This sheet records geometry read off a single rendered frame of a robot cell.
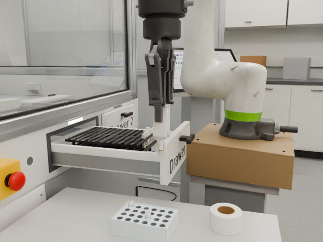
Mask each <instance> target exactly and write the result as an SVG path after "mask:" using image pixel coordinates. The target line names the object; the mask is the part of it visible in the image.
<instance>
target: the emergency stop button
mask: <svg viewBox="0 0 323 242"><path fill-rule="evenodd" d="M25 181H26V179H25V175H24V174H23V173H22V172H19V171H17V172H14V173H13V174H12V175H11V176H10V178H9V181H8V185H9V188H10V189H11V190H12V191H19V190H21V189H22V188H23V186H24V185H25Z"/></svg>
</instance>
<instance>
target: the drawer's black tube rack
mask: <svg viewBox="0 0 323 242"><path fill-rule="evenodd" d="M142 134H143V130H134V129H120V128H106V127H93V128H91V129H89V130H86V131H84V132H81V133H79V134H77V135H74V136H72V137H69V138H67V139H65V142H72V144H73V145H75V142H76V143H78V144H76V145H79V146H90V147H101V148H112V149H123V150H134V151H145V152H147V151H148V150H149V151H151V147H152V146H154V145H155V144H156V143H157V140H154V141H153V142H152V143H151V144H150V145H148V146H146V148H142V144H141V145H140V146H139V147H131V144H133V143H134V142H135V141H137V140H138V139H140V138H141V137H142Z"/></svg>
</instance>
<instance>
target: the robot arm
mask: <svg viewBox="0 0 323 242"><path fill-rule="evenodd" d="M136 8H138V15H139V16H140V17H141V18H145V19H144V21H143V38H144V39H146V40H151V45H150V50H149V54H145V62H146V66H147V78H148V91H149V106H153V138H157V139H167V137H169V136H170V104H174V101H172V99H173V89H174V68H175V61H176V55H174V50H173V47H172V40H178V39H180V38H181V21H180V20H179V19H180V18H183V17H185V40H184V53H183V61H182V69H181V75H180V83H181V86H182V88H183V90H184V91H185V92H186V93H187V94H189V95H191V96H193V97H204V98H215V99H222V100H223V101H224V113H225V116H224V122H223V124H222V126H221V128H220V130H219V134H220V135H222V136H225V137H228V138H232V139H238V140H259V139H265V140H271V141H273V138H274V137H275V136H274V135H275V134H279V133H280V132H286V133H298V127H294V126H282V125H280V124H279V123H277V122H274V120H273V119H268V118H261V115H262V112H263V104H264V96H265V87H266V77H267V70H266V68H265V67H264V66H262V65H259V64H256V63H251V62H229V61H217V60H216V58H215V52H214V12H215V0H138V4H137V5H136Z"/></svg>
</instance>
